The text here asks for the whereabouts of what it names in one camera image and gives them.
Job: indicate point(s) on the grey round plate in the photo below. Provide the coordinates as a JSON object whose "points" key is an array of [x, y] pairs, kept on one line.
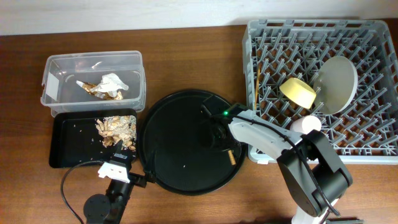
{"points": [[335, 85]]}

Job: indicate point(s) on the black rectangular tray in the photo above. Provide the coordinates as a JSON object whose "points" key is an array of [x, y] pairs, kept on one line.
{"points": [[75, 138]]}

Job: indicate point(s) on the pink cup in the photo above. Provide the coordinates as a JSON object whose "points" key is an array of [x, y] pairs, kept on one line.
{"points": [[306, 124]]}

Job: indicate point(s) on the grey dishwasher rack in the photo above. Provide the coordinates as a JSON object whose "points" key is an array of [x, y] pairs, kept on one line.
{"points": [[365, 132]]}

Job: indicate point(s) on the food scraps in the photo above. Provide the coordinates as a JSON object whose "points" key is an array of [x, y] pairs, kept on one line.
{"points": [[115, 129]]}

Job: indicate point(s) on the round black serving tray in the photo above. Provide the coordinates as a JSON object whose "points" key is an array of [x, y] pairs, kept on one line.
{"points": [[172, 130]]}

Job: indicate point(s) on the clear plastic bin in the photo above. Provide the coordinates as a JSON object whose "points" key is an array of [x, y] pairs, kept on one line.
{"points": [[62, 94]]}

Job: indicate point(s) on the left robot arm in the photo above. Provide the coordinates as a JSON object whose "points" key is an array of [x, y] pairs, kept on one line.
{"points": [[109, 207]]}

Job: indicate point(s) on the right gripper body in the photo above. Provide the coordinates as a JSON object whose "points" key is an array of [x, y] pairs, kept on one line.
{"points": [[226, 142]]}

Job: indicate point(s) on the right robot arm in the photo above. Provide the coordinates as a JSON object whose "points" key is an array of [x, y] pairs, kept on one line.
{"points": [[313, 172]]}

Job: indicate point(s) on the yellow bowl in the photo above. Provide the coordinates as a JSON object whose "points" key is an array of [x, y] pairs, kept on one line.
{"points": [[299, 92]]}

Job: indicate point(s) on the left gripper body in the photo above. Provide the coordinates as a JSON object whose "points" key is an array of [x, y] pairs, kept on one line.
{"points": [[138, 180]]}

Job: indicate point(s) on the white napkin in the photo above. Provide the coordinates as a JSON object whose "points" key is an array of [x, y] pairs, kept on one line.
{"points": [[110, 84]]}

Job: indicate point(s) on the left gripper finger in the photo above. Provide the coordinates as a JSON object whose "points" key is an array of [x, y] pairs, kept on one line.
{"points": [[149, 168], [118, 150]]}

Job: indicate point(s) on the wooden chopstick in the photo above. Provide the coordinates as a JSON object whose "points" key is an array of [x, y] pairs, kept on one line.
{"points": [[257, 84], [231, 158]]}

